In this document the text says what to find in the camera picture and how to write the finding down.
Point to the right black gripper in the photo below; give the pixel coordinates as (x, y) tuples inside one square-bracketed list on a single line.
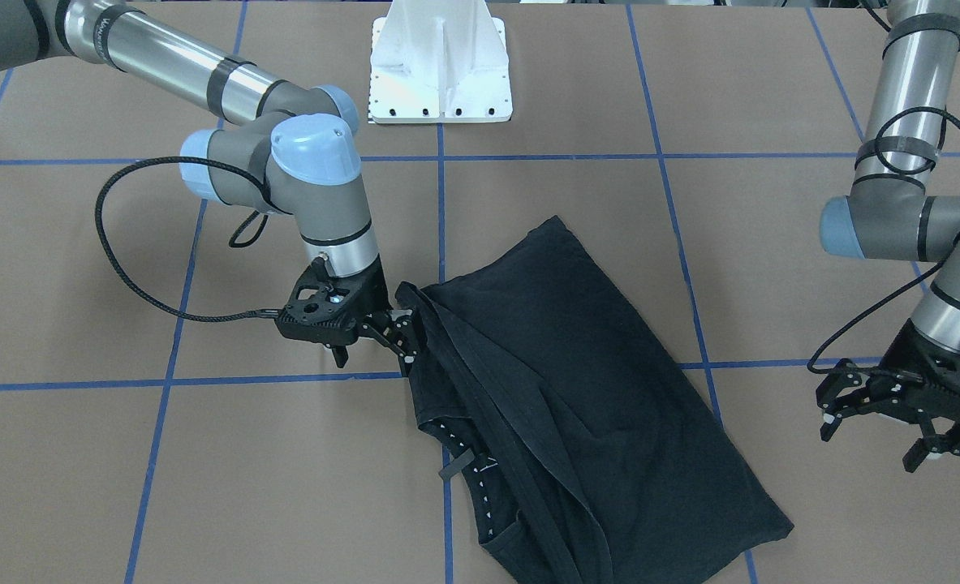
[(372, 293)]

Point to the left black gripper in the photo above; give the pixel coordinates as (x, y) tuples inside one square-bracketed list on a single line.
[(902, 345)]

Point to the black graphic t-shirt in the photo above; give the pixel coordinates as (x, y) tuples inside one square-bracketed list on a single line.
[(587, 454)]

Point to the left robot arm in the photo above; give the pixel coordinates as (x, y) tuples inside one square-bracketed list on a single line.
[(904, 205)]

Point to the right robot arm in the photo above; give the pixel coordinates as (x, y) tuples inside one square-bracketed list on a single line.
[(291, 152)]

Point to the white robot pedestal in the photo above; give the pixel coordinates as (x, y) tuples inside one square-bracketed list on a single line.
[(439, 62)]

